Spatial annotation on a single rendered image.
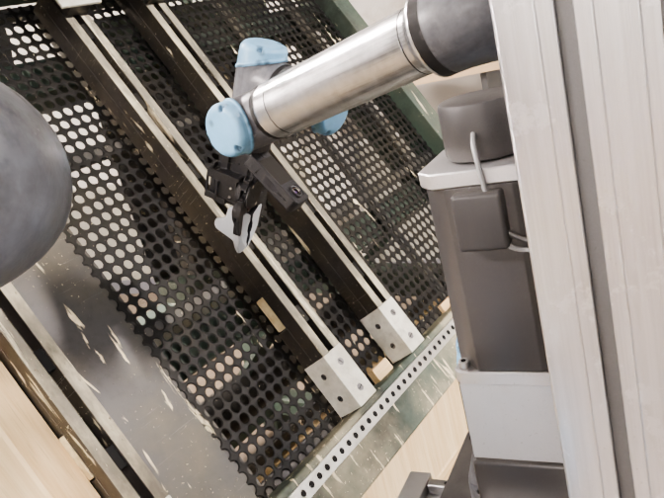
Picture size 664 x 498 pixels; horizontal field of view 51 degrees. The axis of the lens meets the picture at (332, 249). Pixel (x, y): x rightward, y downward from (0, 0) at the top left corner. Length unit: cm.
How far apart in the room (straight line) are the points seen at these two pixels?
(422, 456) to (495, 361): 158
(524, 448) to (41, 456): 80
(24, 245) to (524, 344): 33
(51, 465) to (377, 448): 62
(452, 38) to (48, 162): 46
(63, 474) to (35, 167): 87
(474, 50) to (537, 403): 35
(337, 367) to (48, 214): 112
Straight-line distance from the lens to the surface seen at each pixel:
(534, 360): 52
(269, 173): 113
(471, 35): 71
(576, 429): 44
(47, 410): 117
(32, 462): 117
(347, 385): 142
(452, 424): 225
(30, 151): 34
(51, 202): 35
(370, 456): 143
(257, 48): 108
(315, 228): 158
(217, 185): 117
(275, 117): 89
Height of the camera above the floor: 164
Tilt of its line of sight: 17 degrees down
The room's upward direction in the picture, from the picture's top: 14 degrees counter-clockwise
